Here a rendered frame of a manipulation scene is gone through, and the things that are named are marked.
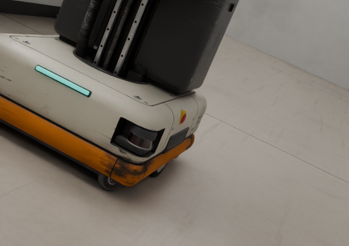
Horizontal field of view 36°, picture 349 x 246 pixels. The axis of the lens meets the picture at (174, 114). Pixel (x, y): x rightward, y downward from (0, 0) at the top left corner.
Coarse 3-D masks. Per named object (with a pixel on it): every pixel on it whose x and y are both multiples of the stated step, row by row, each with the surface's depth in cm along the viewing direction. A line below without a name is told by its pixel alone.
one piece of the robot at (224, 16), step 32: (64, 0) 189; (96, 0) 178; (128, 0) 177; (160, 0) 178; (192, 0) 175; (224, 0) 174; (64, 32) 190; (96, 32) 186; (128, 32) 179; (160, 32) 180; (192, 32) 176; (224, 32) 195; (96, 64) 182; (128, 64) 183; (160, 64) 181; (192, 64) 178
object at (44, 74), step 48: (0, 48) 161; (48, 48) 172; (0, 96) 163; (48, 96) 157; (96, 96) 153; (144, 96) 165; (192, 96) 195; (48, 144) 160; (96, 144) 155; (144, 144) 152; (192, 144) 212
